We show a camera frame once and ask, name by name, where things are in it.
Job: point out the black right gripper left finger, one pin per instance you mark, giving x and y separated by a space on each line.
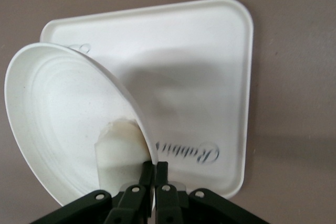
136 203

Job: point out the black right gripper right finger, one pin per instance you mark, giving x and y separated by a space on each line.
170 205

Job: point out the white steamed bun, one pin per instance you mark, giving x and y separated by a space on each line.
118 150

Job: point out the cream round plate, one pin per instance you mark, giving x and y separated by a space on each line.
52 103

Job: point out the cream tray with rabbit print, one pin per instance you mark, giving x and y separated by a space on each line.
197 77

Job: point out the brown table mat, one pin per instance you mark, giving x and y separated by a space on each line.
288 51

